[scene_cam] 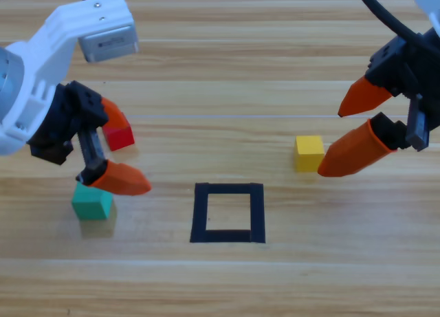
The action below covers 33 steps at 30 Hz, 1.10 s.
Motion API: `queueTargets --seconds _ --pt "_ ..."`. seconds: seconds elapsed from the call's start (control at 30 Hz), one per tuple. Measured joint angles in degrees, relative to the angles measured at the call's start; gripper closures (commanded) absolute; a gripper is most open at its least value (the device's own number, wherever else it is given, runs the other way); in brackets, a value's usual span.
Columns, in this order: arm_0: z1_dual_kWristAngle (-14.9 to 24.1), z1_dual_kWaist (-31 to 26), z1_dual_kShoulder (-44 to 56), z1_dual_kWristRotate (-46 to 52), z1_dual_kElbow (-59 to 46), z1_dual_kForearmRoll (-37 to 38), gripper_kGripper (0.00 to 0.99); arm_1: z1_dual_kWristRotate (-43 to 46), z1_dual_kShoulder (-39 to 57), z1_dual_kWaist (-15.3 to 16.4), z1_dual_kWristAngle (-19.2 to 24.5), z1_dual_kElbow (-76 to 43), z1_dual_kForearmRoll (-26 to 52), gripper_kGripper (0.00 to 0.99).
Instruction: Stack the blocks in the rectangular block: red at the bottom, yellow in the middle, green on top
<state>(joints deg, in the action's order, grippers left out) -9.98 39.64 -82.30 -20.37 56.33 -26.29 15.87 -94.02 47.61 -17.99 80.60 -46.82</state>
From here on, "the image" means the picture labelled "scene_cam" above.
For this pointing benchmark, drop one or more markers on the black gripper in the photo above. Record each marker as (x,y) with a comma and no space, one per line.
(68,114)
(412,69)

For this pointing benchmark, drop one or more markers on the red wooden block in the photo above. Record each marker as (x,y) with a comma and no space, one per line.
(120,138)

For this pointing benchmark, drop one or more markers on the yellow wooden block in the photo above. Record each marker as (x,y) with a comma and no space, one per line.
(307,153)

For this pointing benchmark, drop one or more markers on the green wooden block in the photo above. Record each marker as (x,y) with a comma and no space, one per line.
(89,205)

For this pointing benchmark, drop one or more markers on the black tape square outline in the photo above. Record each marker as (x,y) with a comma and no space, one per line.
(199,214)

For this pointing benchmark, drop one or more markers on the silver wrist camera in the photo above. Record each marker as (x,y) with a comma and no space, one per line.
(106,43)

